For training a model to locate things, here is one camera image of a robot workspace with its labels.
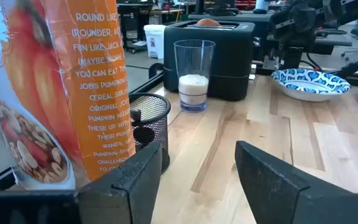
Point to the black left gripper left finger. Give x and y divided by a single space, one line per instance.
129 193

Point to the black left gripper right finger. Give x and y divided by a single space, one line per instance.
278 199

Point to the blue patterned paper bowl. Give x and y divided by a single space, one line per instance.
309 84

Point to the clear glass with white filling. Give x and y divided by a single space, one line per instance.
194 90

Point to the orange pumpkin cereal bag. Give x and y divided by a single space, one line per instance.
57 93

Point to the brown bagel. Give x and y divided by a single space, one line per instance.
208 22

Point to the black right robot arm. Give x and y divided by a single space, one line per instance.
297 28

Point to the black four-slot toaster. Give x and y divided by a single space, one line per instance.
232 56

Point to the white waste bin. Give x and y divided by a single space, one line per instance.
154 42

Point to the black background table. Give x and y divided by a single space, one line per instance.
132 12

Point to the black aluminium table frame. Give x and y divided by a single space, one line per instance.
148 83

